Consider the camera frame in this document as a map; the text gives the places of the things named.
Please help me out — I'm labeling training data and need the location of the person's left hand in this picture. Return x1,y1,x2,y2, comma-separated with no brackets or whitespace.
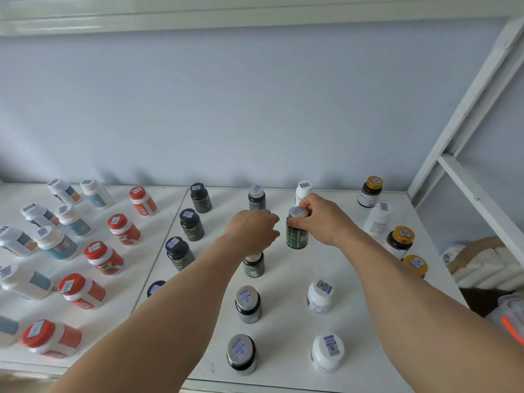
223,209,281,257

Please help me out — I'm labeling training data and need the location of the person's right hand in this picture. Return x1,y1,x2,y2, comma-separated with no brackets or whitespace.
298,193,362,247

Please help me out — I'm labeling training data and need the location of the white metal shelf frame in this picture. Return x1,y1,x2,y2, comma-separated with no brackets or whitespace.
406,16,524,267

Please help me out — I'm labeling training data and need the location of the red-capped orange label bottle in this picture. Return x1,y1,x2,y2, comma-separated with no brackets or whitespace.
21,319,82,360
84,241,124,276
108,213,142,246
129,186,158,217
58,273,107,311

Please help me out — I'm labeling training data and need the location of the white shelf board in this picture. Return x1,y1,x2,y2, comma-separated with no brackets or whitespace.
0,0,524,37

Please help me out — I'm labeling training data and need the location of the white folded cloth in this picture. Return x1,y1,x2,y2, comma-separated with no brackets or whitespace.
452,244,524,292

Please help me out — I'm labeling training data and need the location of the person's left forearm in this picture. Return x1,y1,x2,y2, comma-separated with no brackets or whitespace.
48,235,246,393

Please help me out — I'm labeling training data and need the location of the amber bottle with gold cap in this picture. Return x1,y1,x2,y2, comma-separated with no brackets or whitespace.
386,226,416,260
358,176,384,208
401,255,429,279

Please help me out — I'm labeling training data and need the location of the white bottle grey orange label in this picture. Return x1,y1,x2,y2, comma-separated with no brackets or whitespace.
20,203,61,229
0,264,54,301
0,226,38,258
46,178,82,206
0,315,24,349

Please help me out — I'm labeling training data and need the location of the small white jar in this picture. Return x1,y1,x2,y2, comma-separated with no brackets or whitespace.
441,244,466,265

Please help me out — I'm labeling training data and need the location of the white-capped blue label bottle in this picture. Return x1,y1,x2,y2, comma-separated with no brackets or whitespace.
33,226,79,261
54,204,93,238
79,178,114,209

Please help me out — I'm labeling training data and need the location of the brown curved wooden piece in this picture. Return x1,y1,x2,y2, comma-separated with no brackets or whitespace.
449,236,507,275

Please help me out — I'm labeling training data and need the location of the green bottle with silver cap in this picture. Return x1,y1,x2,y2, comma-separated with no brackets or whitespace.
248,185,266,212
226,334,258,376
235,285,262,324
243,251,265,278
286,206,309,250

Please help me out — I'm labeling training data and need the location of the clear plastic container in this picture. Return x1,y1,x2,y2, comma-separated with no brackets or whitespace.
489,293,524,347

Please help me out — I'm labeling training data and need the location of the person's right forearm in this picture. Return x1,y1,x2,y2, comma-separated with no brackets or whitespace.
338,230,524,393

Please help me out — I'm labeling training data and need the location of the white bottle with white cap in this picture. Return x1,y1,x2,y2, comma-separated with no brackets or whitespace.
306,279,335,315
295,180,314,206
310,334,345,374
363,202,394,237

